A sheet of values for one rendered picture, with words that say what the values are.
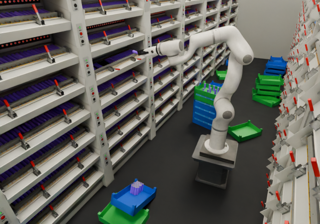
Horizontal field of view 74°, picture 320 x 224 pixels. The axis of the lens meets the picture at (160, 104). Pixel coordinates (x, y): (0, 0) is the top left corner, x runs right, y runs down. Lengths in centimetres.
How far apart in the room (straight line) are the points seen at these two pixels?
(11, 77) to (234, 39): 119
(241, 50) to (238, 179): 112
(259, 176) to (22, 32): 195
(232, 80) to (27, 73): 117
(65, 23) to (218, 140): 127
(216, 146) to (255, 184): 50
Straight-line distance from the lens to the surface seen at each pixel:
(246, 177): 206
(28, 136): 137
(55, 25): 126
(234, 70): 149
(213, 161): 171
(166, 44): 138
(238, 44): 140
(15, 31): 116
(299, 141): 98
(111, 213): 179
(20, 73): 119
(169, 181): 192
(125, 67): 169
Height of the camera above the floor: 145
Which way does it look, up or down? 29 degrees down
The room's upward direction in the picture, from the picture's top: 2 degrees counter-clockwise
